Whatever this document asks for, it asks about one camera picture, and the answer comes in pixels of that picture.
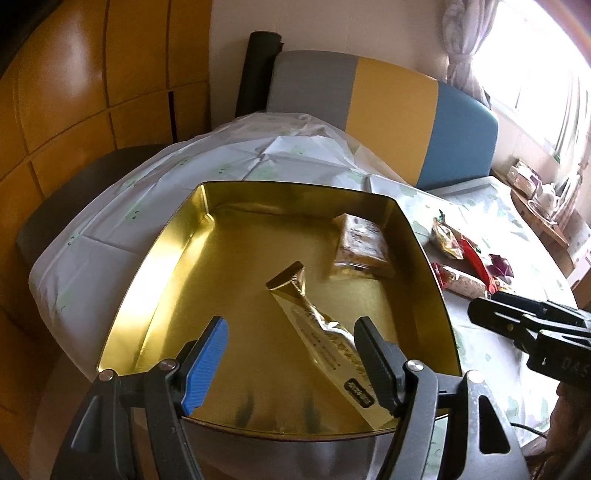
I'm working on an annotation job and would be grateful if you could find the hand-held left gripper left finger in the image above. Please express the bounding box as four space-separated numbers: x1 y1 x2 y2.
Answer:
50 316 229 480

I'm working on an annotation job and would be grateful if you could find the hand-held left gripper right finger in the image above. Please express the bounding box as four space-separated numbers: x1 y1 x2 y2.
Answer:
355 316 529 480

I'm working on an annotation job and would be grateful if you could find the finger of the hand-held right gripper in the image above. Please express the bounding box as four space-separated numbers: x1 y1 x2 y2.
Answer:
493 290 580 320
468 298 543 343

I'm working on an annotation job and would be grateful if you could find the purple snack packet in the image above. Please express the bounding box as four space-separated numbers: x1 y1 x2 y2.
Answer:
488 254 515 278

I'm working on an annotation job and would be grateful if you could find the white and red snack packet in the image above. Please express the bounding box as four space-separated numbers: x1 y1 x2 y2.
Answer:
431 262 490 297

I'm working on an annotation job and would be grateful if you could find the long gold snack bar packet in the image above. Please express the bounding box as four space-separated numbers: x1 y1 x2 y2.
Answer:
265 261 398 428

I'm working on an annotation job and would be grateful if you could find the gold metal tin box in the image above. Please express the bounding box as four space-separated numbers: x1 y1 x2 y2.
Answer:
96 181 462 437

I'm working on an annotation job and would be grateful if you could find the brown square snack packet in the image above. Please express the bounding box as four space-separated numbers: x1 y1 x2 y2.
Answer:
331 213 393 278

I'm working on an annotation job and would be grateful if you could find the person's right forearm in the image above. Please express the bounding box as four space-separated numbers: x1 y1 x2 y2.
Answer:
547 381 591 480

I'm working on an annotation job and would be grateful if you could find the cardboard box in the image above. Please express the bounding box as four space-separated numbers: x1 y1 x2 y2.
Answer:
564 222 591 289

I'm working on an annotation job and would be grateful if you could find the wooden tray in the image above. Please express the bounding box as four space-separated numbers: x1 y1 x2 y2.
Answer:
510 187 570 247

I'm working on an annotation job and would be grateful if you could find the green edged snack packet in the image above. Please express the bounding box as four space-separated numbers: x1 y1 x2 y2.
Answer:
431 211 465 260

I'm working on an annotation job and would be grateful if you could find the white teapot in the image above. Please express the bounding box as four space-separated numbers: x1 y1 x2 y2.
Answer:
531 182 561 214

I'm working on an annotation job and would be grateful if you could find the small patterned box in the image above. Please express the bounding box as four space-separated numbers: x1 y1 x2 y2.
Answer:
507 159 542 191

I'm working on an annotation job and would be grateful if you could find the white printed tablecloth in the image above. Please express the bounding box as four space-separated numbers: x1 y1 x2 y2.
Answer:
28 111 578 480

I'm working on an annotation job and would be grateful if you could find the window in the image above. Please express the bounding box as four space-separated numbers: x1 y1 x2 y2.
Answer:
475 0 591 162

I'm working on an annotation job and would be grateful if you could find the patterned curtain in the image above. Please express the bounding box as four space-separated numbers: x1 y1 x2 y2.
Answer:
441 0 496 106

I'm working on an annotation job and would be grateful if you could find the black rolled mat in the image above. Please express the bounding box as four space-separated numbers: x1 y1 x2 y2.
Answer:
235 31 283 118

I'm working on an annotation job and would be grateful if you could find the wooden cabinet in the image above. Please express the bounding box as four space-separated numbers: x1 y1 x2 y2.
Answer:
0 0 213 480

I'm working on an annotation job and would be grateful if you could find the black cable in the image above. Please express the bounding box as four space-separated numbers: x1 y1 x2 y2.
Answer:
510 422 552 437

